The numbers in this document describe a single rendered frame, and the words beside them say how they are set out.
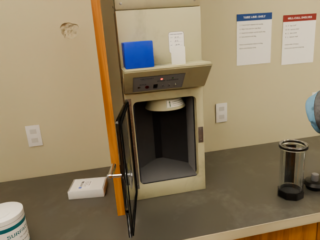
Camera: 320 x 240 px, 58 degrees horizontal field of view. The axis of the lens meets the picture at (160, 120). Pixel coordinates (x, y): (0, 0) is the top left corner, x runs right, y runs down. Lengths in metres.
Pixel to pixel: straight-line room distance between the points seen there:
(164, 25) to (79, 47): 0.56
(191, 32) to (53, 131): 0.89
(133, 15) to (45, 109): 0.73
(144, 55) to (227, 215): 0.67
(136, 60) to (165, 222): 0.60
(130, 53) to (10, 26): 0.75
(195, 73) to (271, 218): 0.60
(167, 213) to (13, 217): 0.55
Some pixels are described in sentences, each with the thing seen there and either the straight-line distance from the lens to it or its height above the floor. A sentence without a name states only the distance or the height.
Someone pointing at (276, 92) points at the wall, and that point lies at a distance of 1.87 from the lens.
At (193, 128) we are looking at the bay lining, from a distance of 1.26.
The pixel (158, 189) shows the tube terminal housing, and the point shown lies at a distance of 1.29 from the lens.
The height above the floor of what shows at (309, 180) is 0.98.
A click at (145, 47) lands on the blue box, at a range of 1.01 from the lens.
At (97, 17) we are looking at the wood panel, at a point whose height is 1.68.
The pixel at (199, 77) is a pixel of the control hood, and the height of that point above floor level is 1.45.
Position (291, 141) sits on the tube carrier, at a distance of 1.30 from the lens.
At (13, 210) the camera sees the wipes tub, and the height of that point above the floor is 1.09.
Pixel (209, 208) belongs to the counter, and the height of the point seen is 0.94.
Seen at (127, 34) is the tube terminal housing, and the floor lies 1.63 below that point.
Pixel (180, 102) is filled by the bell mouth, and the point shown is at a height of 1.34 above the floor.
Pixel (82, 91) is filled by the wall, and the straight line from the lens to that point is 1.56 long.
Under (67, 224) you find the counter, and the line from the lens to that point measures 1.24.
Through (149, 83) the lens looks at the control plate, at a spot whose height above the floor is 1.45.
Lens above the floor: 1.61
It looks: 16 degrees down
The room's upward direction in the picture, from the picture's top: 4 degrees counter-clockwise
